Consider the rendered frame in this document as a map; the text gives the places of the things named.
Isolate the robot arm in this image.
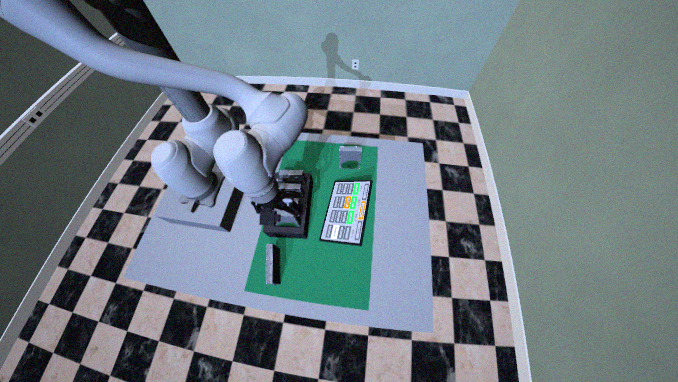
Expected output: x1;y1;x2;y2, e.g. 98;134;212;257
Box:
0;0;308;213

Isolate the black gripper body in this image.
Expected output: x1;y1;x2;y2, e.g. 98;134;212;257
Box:
259;191;285;209

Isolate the green flat mat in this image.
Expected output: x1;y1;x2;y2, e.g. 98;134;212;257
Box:
244;140;378;310

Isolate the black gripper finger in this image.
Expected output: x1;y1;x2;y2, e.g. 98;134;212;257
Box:
275;197;302;222
251;200;263;214

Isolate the status display screen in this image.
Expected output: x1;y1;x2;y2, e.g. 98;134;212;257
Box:
319;180;372;246

